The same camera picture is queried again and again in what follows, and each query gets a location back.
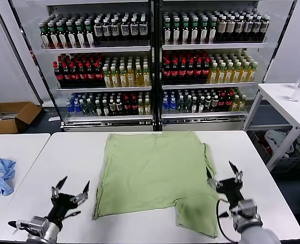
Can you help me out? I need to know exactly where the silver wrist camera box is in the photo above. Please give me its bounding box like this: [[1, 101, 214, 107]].
[[27, 216, 51, 231], [229, 199, 258, 218]]

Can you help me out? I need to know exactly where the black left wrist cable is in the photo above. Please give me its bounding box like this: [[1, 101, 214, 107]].
[[8, 209, 82, 234]]

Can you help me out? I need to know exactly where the black framed glass door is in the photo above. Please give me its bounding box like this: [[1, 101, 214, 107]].
[[0, 0, 64, 127], [262, 0, 299, 83]]

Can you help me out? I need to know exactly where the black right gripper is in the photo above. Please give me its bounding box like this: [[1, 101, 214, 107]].
[[206, 160, 246, 208]]

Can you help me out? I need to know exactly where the green cap dark tea bottle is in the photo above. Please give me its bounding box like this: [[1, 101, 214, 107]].
[[199, 16, 209, 45], [190, 17, 199, 45], [39, 22, 51, 49], [163, 17, 172, 45], [172, 17, 181, 45], [76, 20, 87, 48], [85, 20, 96, 48], [66, 21, 79, 49], [48, 21, 61, 49], [57, 21, 70, 49], [181, 17, 190, 45], [208, 16, 218, 44]]

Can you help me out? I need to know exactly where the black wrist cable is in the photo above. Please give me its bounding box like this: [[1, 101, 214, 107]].
[[215, 198, 242, 242], [8, 209, 82, 234]]

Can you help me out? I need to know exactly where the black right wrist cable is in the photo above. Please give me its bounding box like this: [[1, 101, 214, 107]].
[[215, 198, 242, 242]]

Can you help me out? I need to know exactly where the open cardboard box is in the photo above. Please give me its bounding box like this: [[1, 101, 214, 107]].
[[0, 101, 43, 135]]

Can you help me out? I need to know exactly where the white metal shelf board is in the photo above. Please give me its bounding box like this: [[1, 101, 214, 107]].
[[161, 82, 256, 89], [63, 114, 153, 122], [56, 85, 152, 92], [161, 42, 267, 50], [42, 45, 152, 53], [161, 111, 247, 119]]

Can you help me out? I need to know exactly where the crumpled light blue cloth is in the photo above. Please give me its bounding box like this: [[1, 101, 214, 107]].
[[0, 157, 17, 198]]

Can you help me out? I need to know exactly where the crumpled white cloth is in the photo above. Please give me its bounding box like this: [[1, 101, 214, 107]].
[[264, 129, 295, 156]]

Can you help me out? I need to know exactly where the white side table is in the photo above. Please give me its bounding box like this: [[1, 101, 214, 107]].
[[243, 82, 300, 173]]

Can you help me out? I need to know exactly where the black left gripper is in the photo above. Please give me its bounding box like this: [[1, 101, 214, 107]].
[[47, 175, 90, 231]]

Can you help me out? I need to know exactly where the red cap cola bottle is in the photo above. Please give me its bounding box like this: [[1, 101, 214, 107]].
[[179, 59, 187, 83], [62, 62, 72, 86], [86, 62, 96, 85], [78, 62, 88, 85], [202, 58, 211, 82], [163, 59, 172, 83], [94, 61, 104, 85], [194, 58, 203, 83], [52, 63, 63, 86], [171, 59, 180, 83], [186, 59, 195, 83], [70, 62, 80, 86]]

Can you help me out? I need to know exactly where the white cap yellow drink bottle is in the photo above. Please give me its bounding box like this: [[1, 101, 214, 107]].
[[126, 65, 136, 87], [119, 65, 127, 87], [111, 65, 120, 88], [135, 64, 144, 87], [103, 66, 112, 88], [142, 64, 151, 86]]

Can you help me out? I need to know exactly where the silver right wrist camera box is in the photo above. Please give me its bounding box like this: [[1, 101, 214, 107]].
[[229, 199, 258, 218]]

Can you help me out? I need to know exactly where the white cap beige label bottle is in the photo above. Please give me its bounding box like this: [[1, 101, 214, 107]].
[[226, 15, 236, 42], [217, 15, 227, 42], [253, 15, 262, 41], [261, 15, 271, 41], [235, 15, 245, 42], [244, 15, 254, 42]]

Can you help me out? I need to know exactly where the green polo shirt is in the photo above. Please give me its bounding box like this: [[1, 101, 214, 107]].
[[92, 131, 219, 239]]

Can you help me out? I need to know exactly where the white beverage display cabinet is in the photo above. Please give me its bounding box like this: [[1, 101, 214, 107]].
[[39, 0, 157, 133], [156, 0, 272, 132]]

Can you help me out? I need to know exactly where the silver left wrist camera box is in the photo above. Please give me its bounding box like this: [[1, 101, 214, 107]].
[[27, 216, 51, 231]]

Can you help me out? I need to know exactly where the white cap navy label bottle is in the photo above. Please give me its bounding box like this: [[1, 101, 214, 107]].
[[130, 17, 140, 42], [102, 18, 112, 43], [139, 16, 149, 41], [111, 17, 121, 42], [93, 18, 104, 43], [120, 17, 130, 42]]

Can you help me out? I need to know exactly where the green cap yellow drink bottle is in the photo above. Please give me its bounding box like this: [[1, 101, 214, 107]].
[[215, 62, 226, 84], [231, 62, 243, 83], [207, 62, 218, 84], [223, 62, 235, 83], [240, 61, 251, 83], [247, 60, 259, 83]]

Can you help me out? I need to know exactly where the dark mesh laundry basket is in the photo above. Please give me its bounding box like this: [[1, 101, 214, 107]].
[[248, 131, 300, 173]]

